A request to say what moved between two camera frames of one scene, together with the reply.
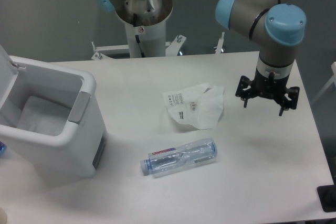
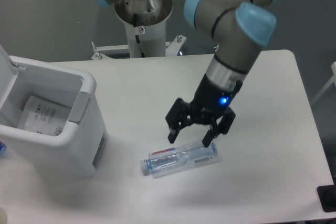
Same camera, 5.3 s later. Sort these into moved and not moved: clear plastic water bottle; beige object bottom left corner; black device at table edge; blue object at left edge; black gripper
Moved: black gripper
Not moved: blue object at left edge; clear plastic water bottle; beige object bottom left corner; black device at table edge
